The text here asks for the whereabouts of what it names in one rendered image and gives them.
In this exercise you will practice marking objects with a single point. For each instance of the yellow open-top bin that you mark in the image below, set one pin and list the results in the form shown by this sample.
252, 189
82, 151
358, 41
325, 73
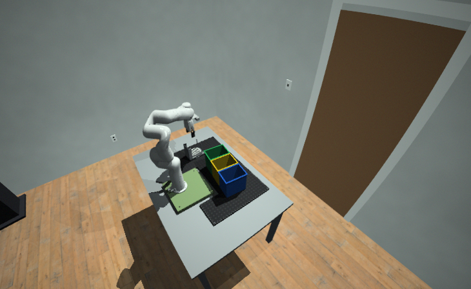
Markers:
221, 163

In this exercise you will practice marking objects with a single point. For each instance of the green open-top bin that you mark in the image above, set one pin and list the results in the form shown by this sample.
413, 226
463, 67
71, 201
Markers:
214, 153

